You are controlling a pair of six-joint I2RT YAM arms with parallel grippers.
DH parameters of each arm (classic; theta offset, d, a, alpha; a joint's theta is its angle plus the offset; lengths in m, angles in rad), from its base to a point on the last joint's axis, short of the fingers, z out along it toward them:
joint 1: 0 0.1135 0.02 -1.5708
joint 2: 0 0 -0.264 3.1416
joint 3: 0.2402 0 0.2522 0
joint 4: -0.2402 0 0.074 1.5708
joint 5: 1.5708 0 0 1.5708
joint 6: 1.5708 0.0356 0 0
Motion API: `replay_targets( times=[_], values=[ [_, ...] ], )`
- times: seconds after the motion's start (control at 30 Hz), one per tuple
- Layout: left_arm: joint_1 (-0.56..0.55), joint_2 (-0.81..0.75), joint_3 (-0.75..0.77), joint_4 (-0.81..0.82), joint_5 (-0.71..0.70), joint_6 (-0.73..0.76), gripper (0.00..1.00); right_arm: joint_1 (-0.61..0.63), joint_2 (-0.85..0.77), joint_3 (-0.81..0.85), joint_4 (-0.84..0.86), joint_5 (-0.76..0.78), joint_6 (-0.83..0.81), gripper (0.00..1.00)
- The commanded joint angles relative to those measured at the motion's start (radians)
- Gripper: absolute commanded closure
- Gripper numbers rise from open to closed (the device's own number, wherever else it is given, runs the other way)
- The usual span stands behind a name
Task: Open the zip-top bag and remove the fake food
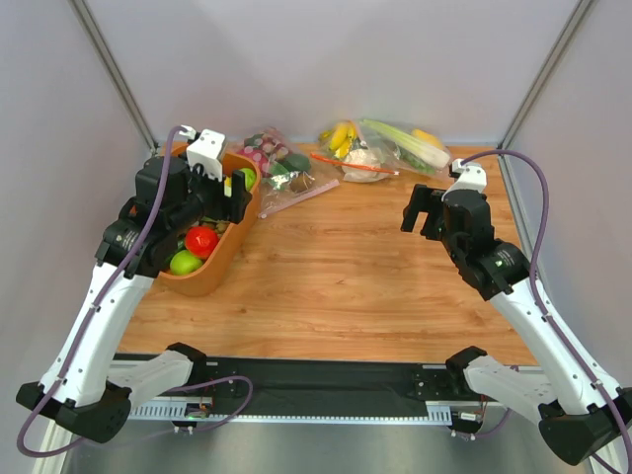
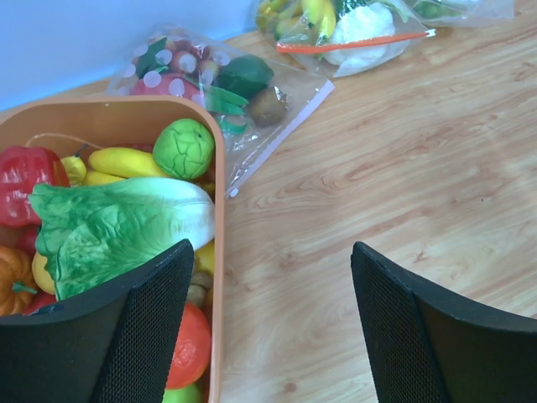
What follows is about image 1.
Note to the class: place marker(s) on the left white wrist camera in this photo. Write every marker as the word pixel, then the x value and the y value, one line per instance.
pixel 205 152

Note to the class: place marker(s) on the fake green apple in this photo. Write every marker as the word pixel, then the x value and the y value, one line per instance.
pixel 184 263

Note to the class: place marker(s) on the zip bag with bananas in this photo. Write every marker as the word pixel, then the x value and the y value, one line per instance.
pixel 368 141

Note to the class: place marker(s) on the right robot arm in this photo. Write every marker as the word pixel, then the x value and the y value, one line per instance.
pixel 567 401

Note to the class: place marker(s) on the fake green celery stalk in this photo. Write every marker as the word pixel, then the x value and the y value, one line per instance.
pixel 435 158

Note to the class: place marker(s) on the fake yellow lemon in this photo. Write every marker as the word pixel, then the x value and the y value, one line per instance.
pixel 427 138

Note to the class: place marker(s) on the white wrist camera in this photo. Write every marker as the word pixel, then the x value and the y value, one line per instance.
pixel 467 176
pixel 205 152

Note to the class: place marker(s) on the fake red tomato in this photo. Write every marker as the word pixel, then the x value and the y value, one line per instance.
pixel 201 241

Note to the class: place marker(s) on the fake lime green fruit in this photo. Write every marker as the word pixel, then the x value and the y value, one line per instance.
pixel 250 177

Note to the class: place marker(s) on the fake white cauliflower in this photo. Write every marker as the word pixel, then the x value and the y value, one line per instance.
pixel 360 166

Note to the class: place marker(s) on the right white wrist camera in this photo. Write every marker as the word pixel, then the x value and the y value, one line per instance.
pixel 467 176

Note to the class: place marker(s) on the fake yellow banana bunch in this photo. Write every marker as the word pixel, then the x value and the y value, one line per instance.
pixel 338 141

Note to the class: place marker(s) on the clear zip bag pink slider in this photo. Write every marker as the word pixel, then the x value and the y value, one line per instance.
pixel 406 159

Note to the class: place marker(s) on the fake green avocado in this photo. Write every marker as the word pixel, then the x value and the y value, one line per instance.
pixel 296 162

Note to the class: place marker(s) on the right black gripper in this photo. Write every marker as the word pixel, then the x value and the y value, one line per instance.
pixel 432 213

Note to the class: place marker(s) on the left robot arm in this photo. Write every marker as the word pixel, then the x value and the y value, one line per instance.
pixel 80 391

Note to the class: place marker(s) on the zip bag with dotted fruit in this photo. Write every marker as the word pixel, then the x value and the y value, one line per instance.
pixel 281 189

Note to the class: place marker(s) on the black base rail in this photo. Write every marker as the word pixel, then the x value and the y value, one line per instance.
pixel 328 389

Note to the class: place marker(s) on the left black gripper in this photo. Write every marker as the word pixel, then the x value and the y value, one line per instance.
pixel 237 201

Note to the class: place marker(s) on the fake pink dragon fruit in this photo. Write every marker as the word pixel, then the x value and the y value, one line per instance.
pixel 263 149

